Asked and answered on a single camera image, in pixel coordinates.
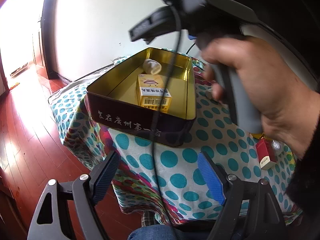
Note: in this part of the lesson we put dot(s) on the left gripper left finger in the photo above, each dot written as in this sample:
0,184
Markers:
102,175

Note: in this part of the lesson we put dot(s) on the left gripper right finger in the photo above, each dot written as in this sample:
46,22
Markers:
214,177

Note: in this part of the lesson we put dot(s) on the red cigarette box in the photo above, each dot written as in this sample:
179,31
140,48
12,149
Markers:
265,152

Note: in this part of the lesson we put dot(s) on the beige sock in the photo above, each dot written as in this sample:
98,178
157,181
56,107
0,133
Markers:
151,67

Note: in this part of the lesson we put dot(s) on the yellow medicine box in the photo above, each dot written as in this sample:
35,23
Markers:
151,92

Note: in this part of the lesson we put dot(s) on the yellow cheese snack bag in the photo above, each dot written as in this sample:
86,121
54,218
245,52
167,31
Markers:
258,136

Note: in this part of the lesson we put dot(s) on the clear plastic bag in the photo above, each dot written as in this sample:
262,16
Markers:
277,147

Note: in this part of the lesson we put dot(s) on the black sleeve forearm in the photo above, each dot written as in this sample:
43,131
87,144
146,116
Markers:
303,188

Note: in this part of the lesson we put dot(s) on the person right hand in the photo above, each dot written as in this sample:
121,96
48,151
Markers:
289,109

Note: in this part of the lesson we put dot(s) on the polka dot tablecloth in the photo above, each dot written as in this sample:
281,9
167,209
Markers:
165,179

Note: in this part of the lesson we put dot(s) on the person leg blue jeans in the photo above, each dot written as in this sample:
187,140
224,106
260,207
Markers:
152,230

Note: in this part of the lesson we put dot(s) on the gold interior tin box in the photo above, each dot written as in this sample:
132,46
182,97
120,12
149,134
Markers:
126,97

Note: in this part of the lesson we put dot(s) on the dark wooden door frame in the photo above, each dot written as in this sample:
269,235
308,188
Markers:
48,40

